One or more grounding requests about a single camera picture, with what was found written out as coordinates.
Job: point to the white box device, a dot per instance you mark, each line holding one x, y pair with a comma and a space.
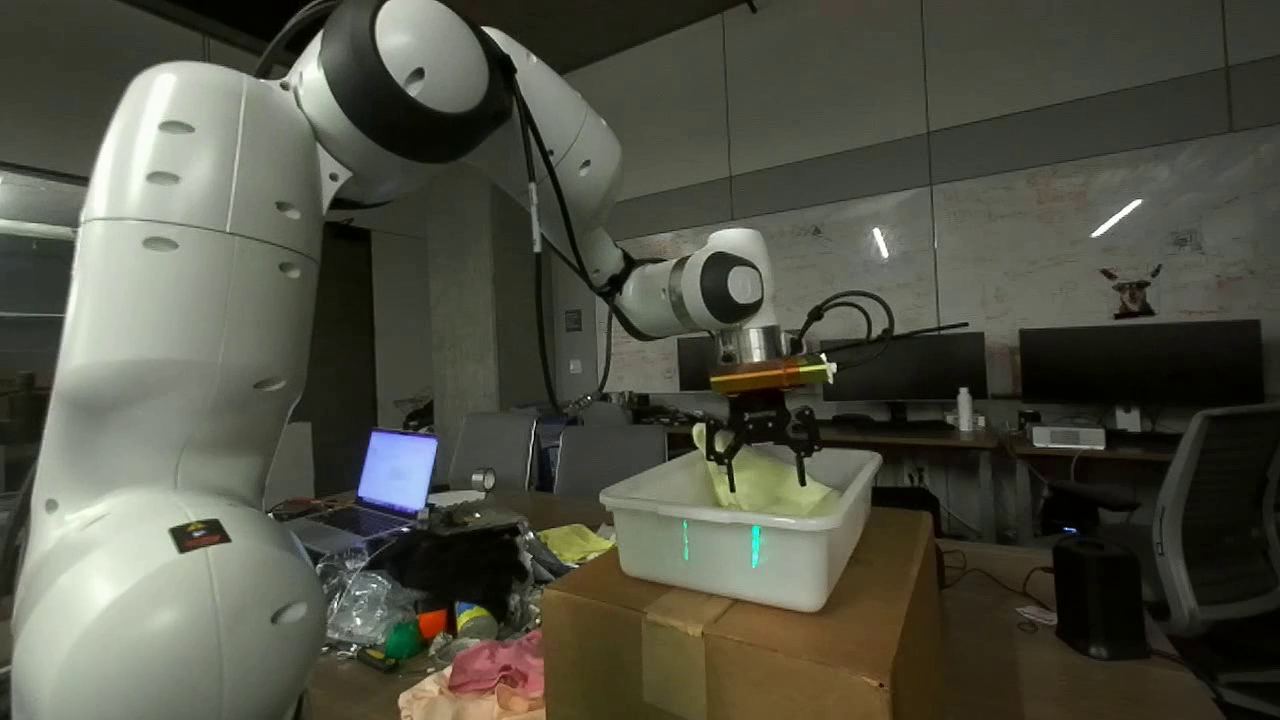
1064, 439

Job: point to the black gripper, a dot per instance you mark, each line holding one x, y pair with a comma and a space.
764, 419

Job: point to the grey mesh office chair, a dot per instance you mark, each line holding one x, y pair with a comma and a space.
1221, 523

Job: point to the small orange toy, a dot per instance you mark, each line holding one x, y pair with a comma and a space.
435, 625

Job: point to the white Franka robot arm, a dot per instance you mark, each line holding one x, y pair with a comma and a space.
172, 335

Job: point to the open laptop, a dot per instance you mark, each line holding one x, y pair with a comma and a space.
398, 471

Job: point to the long wooden desk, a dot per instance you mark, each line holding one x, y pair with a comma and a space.
906, 442

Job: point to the grey background chair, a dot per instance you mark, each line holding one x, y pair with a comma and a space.
493, 454
605, 463

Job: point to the black drone wall ornament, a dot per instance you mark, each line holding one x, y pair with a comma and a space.
1133, 289

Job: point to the pink cloth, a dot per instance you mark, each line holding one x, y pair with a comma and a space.
500, 665

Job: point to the peach cloth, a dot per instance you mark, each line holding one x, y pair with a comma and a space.
441, 701

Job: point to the white plastic bin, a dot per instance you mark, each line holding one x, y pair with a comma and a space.
720, 563

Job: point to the white bottle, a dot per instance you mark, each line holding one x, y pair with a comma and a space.
964, 413

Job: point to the small green toy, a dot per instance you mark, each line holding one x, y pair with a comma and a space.
400, 643

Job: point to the yellow ball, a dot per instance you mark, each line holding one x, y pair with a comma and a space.
475, 622

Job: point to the white cabinet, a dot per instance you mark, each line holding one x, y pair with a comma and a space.
295, 463

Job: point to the large cardboard box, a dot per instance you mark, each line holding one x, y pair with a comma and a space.
800, 655

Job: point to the crumpled clear plastic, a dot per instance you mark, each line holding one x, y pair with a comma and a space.
360, 604

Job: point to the black computer monitor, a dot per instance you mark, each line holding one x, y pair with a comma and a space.
693, 364
923, 364
1143, 363

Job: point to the black computer tower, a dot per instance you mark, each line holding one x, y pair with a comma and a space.
1100, 600

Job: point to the black fabric bundle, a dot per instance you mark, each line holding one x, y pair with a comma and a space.
461, 567

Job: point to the yellow towel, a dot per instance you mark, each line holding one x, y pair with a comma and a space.
578, 545

